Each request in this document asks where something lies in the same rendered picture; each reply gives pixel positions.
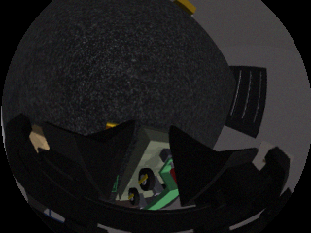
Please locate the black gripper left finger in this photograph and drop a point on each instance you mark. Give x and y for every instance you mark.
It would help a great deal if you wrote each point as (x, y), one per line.
(100, 155)

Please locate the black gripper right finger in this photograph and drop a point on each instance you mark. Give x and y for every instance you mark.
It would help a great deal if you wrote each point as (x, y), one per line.
(197, 167)

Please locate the green wheeled trolley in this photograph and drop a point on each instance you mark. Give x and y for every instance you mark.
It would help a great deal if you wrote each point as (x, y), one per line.
(149, 181)

